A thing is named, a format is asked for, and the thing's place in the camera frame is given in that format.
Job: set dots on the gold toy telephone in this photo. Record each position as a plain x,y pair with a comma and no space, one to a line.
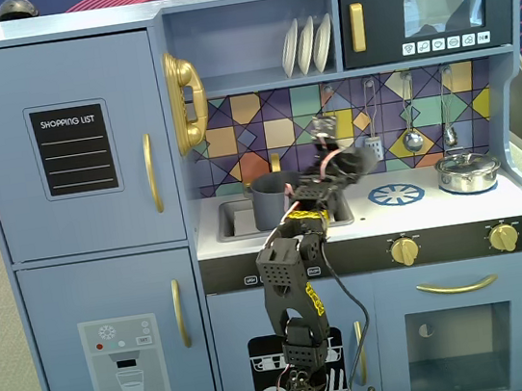
187,103

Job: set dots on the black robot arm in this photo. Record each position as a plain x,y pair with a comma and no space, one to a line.
282,280

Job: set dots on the gray sink basin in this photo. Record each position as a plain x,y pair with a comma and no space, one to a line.
225,220

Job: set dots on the large blue fridge door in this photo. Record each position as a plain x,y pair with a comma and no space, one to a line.
1,144

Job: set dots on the small wrist camera board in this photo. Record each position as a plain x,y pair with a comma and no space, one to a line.
324,128

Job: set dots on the metal ladle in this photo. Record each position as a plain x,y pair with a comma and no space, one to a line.
413,141

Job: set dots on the blue fridge door with dispenser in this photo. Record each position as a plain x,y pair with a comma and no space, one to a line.
52,302

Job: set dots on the gray plastic lid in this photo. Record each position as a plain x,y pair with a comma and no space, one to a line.
363,157

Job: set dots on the black shopping list board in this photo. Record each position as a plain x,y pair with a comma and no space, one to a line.
74,151

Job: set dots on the white toy plate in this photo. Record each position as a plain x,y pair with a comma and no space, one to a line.
289,50
322,43
305,45

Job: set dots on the gold stove knob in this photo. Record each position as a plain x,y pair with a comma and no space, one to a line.
404,251
503,237

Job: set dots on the stainless steel pot lid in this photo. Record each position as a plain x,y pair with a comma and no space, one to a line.
465,162

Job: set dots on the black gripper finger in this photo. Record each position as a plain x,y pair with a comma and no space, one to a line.
350,153
353,177

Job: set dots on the black helmet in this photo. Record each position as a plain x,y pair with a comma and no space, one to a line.
16,8

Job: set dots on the black microwave door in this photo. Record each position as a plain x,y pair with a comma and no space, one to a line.
382,18

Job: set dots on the gold faucet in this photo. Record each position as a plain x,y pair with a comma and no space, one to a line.
275,162

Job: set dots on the gray plastic pot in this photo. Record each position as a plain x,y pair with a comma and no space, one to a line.
267,206

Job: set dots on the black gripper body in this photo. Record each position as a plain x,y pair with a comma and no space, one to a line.
353,163

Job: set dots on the small metal spoon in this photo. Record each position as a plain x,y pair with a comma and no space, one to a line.
450,136

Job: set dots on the blue oven door with window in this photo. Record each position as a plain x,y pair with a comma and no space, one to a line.
395,356

